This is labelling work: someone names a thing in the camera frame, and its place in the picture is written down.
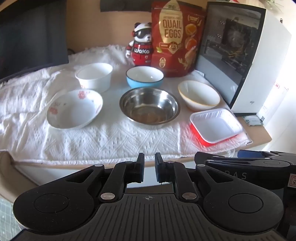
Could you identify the stainless steel bowl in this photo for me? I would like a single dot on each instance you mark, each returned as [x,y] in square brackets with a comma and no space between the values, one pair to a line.
[149,107]

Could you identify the red quail eggs bag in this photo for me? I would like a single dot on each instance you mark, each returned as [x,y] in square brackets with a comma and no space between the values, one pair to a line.
[177,28]

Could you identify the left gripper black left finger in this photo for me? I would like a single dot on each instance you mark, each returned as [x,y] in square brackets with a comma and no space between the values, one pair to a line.
[66,204]

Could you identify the blue ceramic bowl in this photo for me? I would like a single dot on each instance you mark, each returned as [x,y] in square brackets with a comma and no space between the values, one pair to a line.
[144,76]

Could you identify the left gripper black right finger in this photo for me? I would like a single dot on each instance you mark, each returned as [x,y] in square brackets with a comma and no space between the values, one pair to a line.
[228,202]

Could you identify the panda bear figurine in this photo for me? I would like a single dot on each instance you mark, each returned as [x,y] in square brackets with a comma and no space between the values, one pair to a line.
[140,49]

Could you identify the white floral ceramic bowl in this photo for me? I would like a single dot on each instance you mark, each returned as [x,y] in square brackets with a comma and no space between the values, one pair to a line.
[74,109]

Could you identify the white computer case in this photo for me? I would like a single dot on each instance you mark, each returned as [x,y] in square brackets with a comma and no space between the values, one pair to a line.
[243,51]

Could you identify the small green packet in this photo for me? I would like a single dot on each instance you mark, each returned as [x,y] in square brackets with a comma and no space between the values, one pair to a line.
[253,120]

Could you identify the black curved monitor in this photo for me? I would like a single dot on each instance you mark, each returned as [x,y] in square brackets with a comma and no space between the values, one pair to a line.
[33,36]

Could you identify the red and white tray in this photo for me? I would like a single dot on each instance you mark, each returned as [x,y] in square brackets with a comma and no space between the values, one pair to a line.
[214,126]

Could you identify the white yellow-rimmed bowl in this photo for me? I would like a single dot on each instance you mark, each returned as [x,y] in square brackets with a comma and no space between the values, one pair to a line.
[198,96]

